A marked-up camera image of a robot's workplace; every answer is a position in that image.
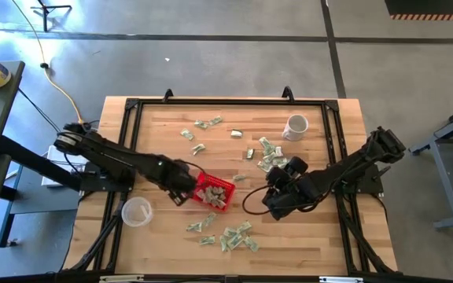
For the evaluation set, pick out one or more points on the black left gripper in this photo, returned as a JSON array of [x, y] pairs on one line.
[[177, 177]]

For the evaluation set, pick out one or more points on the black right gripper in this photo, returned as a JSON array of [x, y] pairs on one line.
[[293, 196]]

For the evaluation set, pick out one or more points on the red plastic mesh basket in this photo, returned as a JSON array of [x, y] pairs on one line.
[[220, 181]]

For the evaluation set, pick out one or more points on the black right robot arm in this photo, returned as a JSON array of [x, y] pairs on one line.
[[352, 165]]

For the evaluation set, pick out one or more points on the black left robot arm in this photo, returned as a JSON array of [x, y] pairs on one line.
[[112, 155]]

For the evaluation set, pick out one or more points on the white ceramic mug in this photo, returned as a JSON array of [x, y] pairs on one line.
[[295, 127]]

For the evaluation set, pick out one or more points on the clear plastic cup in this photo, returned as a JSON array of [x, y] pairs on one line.
[[137, 212]]

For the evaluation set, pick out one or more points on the white flat box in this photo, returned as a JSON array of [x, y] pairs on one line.
[[57, 161]]

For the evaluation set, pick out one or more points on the grey blue bench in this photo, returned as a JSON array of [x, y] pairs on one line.
[[45, 200]]

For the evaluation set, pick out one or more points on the black diagonal beam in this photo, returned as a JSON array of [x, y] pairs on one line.
[[34, 161]]

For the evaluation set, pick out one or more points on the grey metal cart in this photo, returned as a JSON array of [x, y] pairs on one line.
[[444, 177]]

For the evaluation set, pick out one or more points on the black hazard striped mat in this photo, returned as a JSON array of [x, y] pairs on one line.
[[431, 7]]

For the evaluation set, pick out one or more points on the black tripod stand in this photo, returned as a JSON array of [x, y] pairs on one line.
[[45, 7]]

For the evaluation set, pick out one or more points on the black frame bracket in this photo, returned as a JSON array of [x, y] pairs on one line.
[[168, 95], [288, 93]]

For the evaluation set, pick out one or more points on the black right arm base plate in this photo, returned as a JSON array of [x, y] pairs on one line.
[[368, 184]]

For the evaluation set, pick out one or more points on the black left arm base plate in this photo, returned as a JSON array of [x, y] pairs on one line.
[[93, 182]]

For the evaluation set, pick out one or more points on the silver metal bracket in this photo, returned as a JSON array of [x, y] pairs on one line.
[[340, 279], [121, 278]]

